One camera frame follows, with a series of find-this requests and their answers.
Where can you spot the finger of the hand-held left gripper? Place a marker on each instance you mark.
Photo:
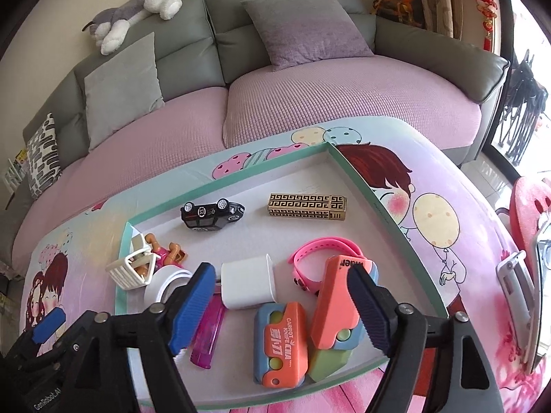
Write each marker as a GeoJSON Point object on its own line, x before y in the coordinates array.
{"type": "Point", "coordinates": [47, 327]}

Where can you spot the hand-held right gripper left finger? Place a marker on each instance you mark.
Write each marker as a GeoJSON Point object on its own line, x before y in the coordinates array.
{"type": "Point", "coordinates": [193, 305]}

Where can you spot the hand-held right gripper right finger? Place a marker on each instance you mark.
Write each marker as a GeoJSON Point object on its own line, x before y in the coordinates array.
{"type": "Point", "coordinates": [370, 305]}

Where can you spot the purple lighter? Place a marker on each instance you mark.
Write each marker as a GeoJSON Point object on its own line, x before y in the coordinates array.
{"type": "Point", "coordinates": [209, 335]}

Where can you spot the orange toy knife green blade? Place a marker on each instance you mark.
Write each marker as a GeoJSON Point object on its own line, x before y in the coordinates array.
{"type": "Point", "coordinates": [335, 305]}

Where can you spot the pink dog toy figure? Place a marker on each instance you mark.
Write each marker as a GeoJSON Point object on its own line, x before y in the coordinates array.
{"type": "Point", "coordinates": [165, 254]}

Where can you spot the white charger block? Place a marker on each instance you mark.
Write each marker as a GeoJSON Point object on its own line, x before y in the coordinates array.
{"type": "Point", "coordinates": [247, 282]}

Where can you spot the white toy basket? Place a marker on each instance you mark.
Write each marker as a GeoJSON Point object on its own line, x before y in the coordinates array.
{"type": "Point", "coordinates": [129, 273]}

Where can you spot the pink watch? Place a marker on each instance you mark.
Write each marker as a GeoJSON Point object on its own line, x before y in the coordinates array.
{"type": "Point", "coordinates": [320, 251]}

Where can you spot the teal cardboard box tray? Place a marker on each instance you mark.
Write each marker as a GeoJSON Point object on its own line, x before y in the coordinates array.
{"type": "Point", "coordinates": [258, 241]}

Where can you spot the black toy car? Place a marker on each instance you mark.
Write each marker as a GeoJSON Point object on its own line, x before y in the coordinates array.
{"type": "Point", "coordinates": [211, 213]}

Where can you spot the orange blue toy knife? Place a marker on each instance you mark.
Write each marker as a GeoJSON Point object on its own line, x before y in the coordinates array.
{"type": "Point", "coordinates": [280, 344]}

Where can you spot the gold patterned lighter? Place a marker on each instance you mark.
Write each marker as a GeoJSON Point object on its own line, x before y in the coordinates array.
{"type": "Point", "coordinates": [308, 206]}

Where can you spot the printed cartoon blanket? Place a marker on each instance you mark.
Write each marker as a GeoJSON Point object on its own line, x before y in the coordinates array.
{"type": "Point", "coordinates": [430, 232]}

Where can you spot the white magazine rack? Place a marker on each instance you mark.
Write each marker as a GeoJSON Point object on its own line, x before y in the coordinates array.
{"type": "Point", "coordinates": [15, 167]}

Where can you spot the black white patterned pillow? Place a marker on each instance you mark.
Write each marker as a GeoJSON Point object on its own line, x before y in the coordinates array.
{"type": "Point", "coordinates": [43, 155]}

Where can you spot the pink sofa cover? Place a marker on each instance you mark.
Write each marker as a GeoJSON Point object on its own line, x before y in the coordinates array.
{"type": "Point", "coordinates": [323, 103]}

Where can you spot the grey pillow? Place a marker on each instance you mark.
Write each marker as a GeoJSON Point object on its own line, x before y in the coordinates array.
{"type": "Point", "coordinates": [122, 90]}

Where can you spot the black folding rack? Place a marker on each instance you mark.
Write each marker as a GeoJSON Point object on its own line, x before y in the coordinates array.
{"type": "Point", "coordinates": [521, 103]}

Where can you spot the grey sofa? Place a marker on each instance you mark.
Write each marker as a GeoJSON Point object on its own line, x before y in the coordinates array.
{"type": "Point", "coordinates": [185, 21]}

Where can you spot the purple pillow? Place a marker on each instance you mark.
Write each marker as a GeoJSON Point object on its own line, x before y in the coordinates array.
{"type": "Point", "coordinates": [305, 26]}

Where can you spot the grey white husky plush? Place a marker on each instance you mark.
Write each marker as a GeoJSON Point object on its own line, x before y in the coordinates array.
{"type": "Point", "coordinates": [133, 8]}

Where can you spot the beige patterned curtain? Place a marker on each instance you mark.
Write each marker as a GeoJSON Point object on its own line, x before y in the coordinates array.
{"type": "Point", "coordinates": [445, 0]}

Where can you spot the red hanging ornament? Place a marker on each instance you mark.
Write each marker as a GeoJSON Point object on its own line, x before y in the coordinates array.
{"type": "Point", "coordinates": [486, 4]}

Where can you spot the pink chair with metal frame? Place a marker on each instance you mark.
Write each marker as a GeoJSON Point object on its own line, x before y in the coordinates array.
{"type": "Point", "coordinates": [527, 206]}

